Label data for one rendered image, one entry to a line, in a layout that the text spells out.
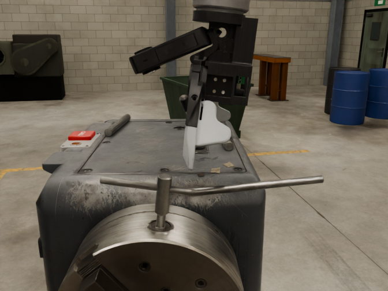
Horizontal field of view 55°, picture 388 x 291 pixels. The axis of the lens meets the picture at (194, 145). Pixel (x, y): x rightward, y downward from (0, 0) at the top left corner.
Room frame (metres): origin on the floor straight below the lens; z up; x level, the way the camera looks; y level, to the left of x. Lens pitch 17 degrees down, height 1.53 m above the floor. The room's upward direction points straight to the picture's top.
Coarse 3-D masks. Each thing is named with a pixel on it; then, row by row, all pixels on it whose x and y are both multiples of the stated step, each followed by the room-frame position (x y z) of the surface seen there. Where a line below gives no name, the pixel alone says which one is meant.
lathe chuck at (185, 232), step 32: (128, 224) 0.53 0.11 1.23; (192, 224) 0.55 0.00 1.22; (96, 256) 0.48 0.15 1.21; (128, 256) 0.48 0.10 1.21; (160, 256) 0.48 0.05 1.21; (192, 256) 0.48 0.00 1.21; (224, 256) 0.52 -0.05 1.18; (64, 288) 0.48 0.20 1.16; (128, 288) 0.48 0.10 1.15; (160, 288) 0.48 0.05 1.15; (192, 288) 0.48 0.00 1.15; (224, 288) 0.48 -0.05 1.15
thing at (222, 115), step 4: (216, 104) 0.56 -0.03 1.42; (220, 108) 0.57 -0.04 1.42; (200, 112) 0.56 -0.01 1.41; (220, 112) 0.57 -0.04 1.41; (224, 112) 0.57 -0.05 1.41; (228, 112) 0.57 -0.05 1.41; (200, 116) 0.57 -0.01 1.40; (216, 116) 0.58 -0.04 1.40; (220, 116) 0.58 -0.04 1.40; (224, 116) 0.58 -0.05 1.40; (228, 116) 0.58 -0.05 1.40; (220, 120) 0.58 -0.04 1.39; (224, 120) 0.58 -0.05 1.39
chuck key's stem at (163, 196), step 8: (160, 176) 0.52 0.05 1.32; (168, 176) 0.52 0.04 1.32; (160, 184) 0.52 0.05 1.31; (168, 184) 0.52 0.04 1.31; (160, 192) 0.52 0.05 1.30; (168, 192) 0.52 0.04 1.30; (160, 200) 0.51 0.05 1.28; (168, 200) 0.52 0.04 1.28; (160, 208) 0.51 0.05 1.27; (168, 208) 0.52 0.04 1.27; (160, 216) 0.52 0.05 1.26; (160, 224) 0.52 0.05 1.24
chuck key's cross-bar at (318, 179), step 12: (108, 180) 0.53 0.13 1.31; (120, 180) 0.53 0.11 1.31; (132, 180) 0.53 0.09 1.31; (276, 180) 0.51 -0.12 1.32; (288, 180) 0.51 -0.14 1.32; (300, 180) 0.50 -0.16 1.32; (312, 180) 0.50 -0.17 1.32; (180, 192) 0.52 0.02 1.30; (192, 192) 0.52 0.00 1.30; (204, 192) 0.51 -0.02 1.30; (216, 192) 0.51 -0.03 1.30; (228, 192) 0.51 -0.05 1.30
